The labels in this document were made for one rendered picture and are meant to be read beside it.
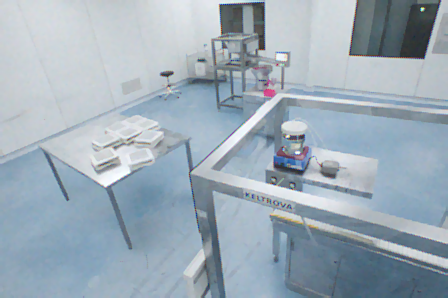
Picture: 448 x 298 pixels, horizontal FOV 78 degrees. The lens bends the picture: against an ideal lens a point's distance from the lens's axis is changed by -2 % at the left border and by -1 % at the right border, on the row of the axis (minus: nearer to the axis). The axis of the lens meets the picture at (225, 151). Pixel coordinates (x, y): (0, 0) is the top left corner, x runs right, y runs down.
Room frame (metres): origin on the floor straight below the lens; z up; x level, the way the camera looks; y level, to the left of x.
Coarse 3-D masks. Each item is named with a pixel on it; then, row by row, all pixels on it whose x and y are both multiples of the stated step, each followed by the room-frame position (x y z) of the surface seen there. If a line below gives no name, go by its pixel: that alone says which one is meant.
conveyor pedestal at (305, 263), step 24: (288, 240) 1.44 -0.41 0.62; (288, 264) 1.44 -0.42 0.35; (312, 264) 1.35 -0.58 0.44; (336, 264) 1.26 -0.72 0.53; (360, 264) 1.19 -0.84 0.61; (288, 288) 1.45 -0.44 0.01; (312, 288) 1.34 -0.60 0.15; (336, 288) 1.25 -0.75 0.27; (360, 288) 1.17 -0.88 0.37; (384, 288) 1.10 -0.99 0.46; (408, 288) 1.04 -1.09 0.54; (432, 288) 0.98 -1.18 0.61
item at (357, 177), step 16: (272, 160) 1.55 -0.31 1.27; (320, 160) 1.50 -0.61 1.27; (336, 160) 1.48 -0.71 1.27; (352, 160) 1.47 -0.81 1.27; (368, 160) 1.45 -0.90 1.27; (288, 176) 1.38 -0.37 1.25; (304, 176) 1.34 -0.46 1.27; (320, 176) 1.33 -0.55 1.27; (336, 176) 1.32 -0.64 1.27; (352, 176) 1.30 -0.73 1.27; (368, 176) 1.29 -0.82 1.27; (352, 192) 1.19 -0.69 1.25; (368, 192) 1.15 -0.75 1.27
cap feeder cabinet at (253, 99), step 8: (256, 88) 4.67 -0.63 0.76; (272, 88) 4.60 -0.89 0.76; (280, 88) 4.56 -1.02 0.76; (288, 88) 4.53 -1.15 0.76; (248, 96) 4.40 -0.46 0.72; (256, 96) 4.31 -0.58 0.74; (264, 96) 4.23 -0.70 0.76; (248, 104) 4.40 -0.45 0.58; (256, 104) 4.31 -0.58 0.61; (248, 112) 4.40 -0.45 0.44; (288, 112) 4.51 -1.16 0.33; (288, 120) 4.52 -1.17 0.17
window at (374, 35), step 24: (360, 0) 6.10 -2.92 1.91; (384, 0) 5.85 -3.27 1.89; (408, 0) 5.61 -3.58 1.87; (432, 0) 5.40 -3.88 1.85; (360, 24) 6.06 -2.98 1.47; (384, 24) 5.80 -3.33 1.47; (408, 24) 5.56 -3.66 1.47; (432, 24) 5.34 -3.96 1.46; (360, 48) 6.02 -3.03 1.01; (384, 48) 5.75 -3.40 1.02; (408, 48) 5.51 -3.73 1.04
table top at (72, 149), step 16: (80, 128) 3.36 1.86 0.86; (96, 128) 3.32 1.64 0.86; (160, 128) 3.14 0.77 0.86; (48, 144) 2.97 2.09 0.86; (64, 144) 2.93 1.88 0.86; (80, 144) 2.89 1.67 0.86; (128, 144) 2.78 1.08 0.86; (160, 144) 2.71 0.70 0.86; (176, 144) 2.68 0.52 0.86; (64, 160) 2.54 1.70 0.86; (80, 160) 2.51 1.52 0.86; (96, 176) 2.18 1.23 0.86; (112, 176) 2.16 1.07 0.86; (128, 176) 2.18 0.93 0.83
